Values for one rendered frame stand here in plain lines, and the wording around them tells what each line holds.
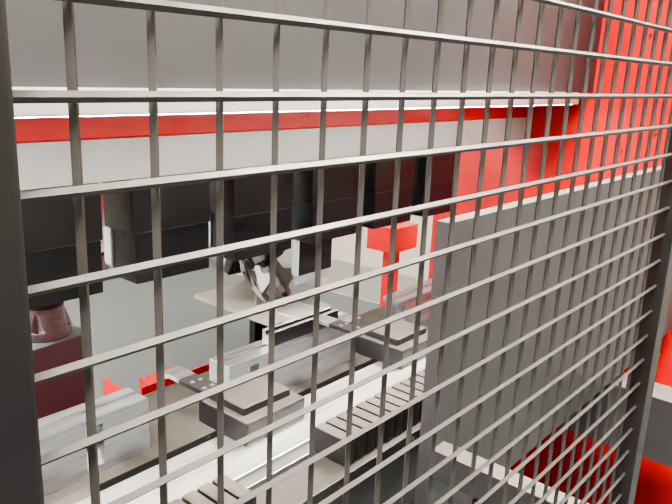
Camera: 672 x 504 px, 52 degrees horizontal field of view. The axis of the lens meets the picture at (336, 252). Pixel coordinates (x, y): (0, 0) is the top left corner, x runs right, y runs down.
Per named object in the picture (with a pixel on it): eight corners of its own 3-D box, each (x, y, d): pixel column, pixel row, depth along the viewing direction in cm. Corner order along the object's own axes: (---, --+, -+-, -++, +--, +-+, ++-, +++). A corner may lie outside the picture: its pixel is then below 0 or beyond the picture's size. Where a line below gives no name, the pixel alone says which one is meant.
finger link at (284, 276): (302, 290, 153) (276, 257, 153) (286, 302, 156) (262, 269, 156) (309, 284, 155) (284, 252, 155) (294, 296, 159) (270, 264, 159)
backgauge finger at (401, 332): (336, 318, 151) (337, 296, 150) (437, 352, 135) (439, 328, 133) (298, 332, 142) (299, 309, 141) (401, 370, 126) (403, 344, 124)
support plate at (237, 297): (252, 282, 171) (252, 278, 171) (331, 308, 155) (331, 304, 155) (194, 298, 158) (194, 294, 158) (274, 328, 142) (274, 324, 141)
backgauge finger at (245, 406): (199, 368, 123) (198, 342, 122) (304, 419, 107) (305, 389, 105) (141, 389, 114) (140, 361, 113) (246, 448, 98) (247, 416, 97)
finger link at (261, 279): (271, 296, 146) (260, 258, 149) (256, 308, 150) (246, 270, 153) (283, 296, 148) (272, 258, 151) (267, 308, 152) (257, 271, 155)
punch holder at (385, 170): (382, 214, 168) (386, 146, 163) (411, 220, 162) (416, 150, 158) (342, 223, 156) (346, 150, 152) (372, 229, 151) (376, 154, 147)
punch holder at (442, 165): (428, 204, 182) (433, 142, 178) (456, 210, 177) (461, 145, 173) (394, 212, 171) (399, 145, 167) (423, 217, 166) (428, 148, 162)
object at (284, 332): (327, 319, 154) (328, 306, 154) (337, 322, 152) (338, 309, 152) (262, 342, 140) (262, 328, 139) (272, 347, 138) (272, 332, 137)
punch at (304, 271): (323, 274, 149) (325, 232, 147) (330, 276, 148) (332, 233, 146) (291, 284, 142) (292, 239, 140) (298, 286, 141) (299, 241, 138)
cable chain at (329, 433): (454, 371, 122) (456, 351, 121) (484, 382, 119) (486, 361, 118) (312, 451, 95) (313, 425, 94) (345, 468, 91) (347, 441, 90)
